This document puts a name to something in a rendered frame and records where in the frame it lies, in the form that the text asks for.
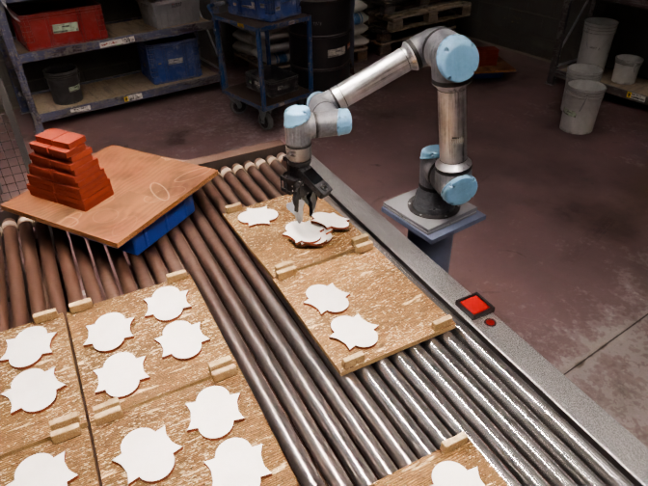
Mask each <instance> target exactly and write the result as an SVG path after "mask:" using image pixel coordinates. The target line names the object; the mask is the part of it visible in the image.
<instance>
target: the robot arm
mask: <svg viewBox="0 0 648 486"><path fill-rule="evenodd" d="M478 64H479V54H478V50H477V48H476V46H475V45H474V43H473V42H472V41H471V40H470V39H468V38H467V37H465V36H463V35H460V34H458V33H456V32H454V31H453V30H451V29H450V28H447V27H445V26H436V27H432V28H429V29H426V30H424V31H422V32H420V33H418V34H416V35H414V36H412V37H410V38H409V39H407V40H405V41H404V42H402V45H401V47H400V48H398V49H396V50H395V51H393V52H392V53H390V54H389V55H387V56H385V57H384V58H382V59H380V60H378V61H377V62H375V63H373V64H372V65H370V66H368V67H366V68H364V69H362V70H360V71H359V72H357V73H355V74H354V75H352V76H350V77H348V78H347V79H345V80H343V81H342V82H340V83H338V84H336V85H335V86H334V87H332V88H330V89H329V90H327V91H325V92H324V93H323V92H314V93H312V94H311V95H310V96H309V97H308V99H307V106H306V105H292V106H289V107H287V108H286V109H285V110H284V123H283V126H284V133H285V147H286V155H284V156H283V161H286V167H287V171H286V172H284V173H283V175H280V177H281V190H282V191H284V192H286V193H287V194H288V195H292V194H293V196H292V202H288V203H287V204H286V208H287V209H288V210H289V211H290V212H292V213H293V214H294V215H295V217H296V220H297V222H298V223H299V224H301V222H302V221H303V213H304V211H303V207H304V204H305V203H306V204H307V205H308V206H309V208H310V211H309V213H310V216H312V214H313V212H314V210H315V206H316V201H317V197H318V198H319V199H324V198H325V197H327V196H328V195H330V193H331V192H332V190H333V188H332V187H331V186H330V185H329V184H328V183H327V182H326V181H325V180H324V179H323V178H322V177H321V176H320V175H319V173H318V172H317V171H316V170H315V169H314V168H313V167H312V166H311V165H310V163H311V139H315V138H324V137H332V136H340V135H345V134H349V133H350V132H351V130H352V118H351V114H350V111H349V110H348V109H345V108H346V107H348V106H350V105H352V104H353V103H355V102H357V101H359V100H360V99H362V98H364V97H365V96H367V95H370V94H371V93H373V92H375V91H377V90H378V89H380V88H382V87H384V86H385V85H387V84H389V83H390V82H391V81H393V80H395V79H397V78H398V77H400V76H402V75H404V74H405V73H407V72H409V71H410V70H412V69H413V70H419V69H421V68H424V67H428V66H431V75H432V85H433V86H435V87H436V88H437V90H438V118H439V144H438V145H431V146H427V147H425V148H423V149H422V151H421V154H420V158H419V159H420V166H419V183H418V190H417V192H416V194H415V196H414V199H413V207H414V209H415V210H416V211H418V212H420V213H422V214H426V215H432V216H440V215H445V214H447V213H450V212H451V211H453V209H454V208H455V205H460V204H463V203H466V202H468V201H469V200H470V199H471V198H472V197H473V196H474V195H475V193H476V191H477V181H476V179H475V177H474V176H473V174H472V161H471V159H470V158H469V157H468V156H467V86H468V85H469V84H470V83H471V82H472V81H473V73H474V72H475V71H476V70H477V67H478ZM282 181H283V183H282Z"/></svg>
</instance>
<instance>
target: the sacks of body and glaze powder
mask: <svg viewBox="0 0 648 486"><path fill-rule="evenodd" d="M366 8H367V4H366V3H364V2H363V1H360V0H355V9H354V26H355V30H354V64H355V63H358V62H362V61H366V60H367V46H365V44H367V43H368V42H369V40H368V39H367V38H365V37H363V36H362V35H360V34H362V33H364V32H365V31H366V30H368V27H367V26H366V25H365V24H364V23H365V22H366V21H367V20H368V15H366V14H365V13H364V12H361V11H363V10H364V9H366ZM232 26H234V25H232ZM234 27H236V28H238V29H237V30H235V31H234V32H233V33H232V36H233V37H235V38H236V39H238V40H237V41H236V42H235V43H234V44H233V45H232V48H234V49H233V54H234V62H235V63H236V64H238V65H241V64H246V63H249V70H251V69H254V68H258V61H257V39H256V32H253V31H250V30H246V29H243V28H240V27H237V26H234ZM287 28H288V26H284V27H281V28H277V29H273V30H269V39H270V52H271V65H273V66H276V67H278V68H289V67H290V63H289V59H290V55H289V35H288V32H287ZM260 33H261V46H262V59H263V66H267V59H266V46H265V34H264V32H260Z"/></svg>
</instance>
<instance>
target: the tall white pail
mask: <svg viewBox="0 0 648 486"><path fill-rule="evenodd" d="M584 21H585V22H584V25H583V29H582V30H583V33H582V38H581V43H580V51H579V55H578V59H577V64H591V65H596V66H599V67H601V68H603V69H605V65H606V62H607V59H608V53H609V50H610V47H611V44H612V40H613V37H614V34H615V33H616V30H617V27H618V25H617V24H619V21H617V20H615V19H612V18H607V17H588V18H586V19H585V20H584Z"/></svg>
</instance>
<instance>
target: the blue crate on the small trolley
mask: <svg viewBox="0 0 648 486"><path fill-rule="evenodd" d="M228 2H229V6H228V8H229V13H230V14H234V15H239V16H244V17H248V18H252V19H257V20H261V21H266V22H275V21H278V20H281V19H285V18H288V17H291V16H294V15H297V14H300V13H301V6H300V2H301V1H300V0H229V1H228Z"/></svg>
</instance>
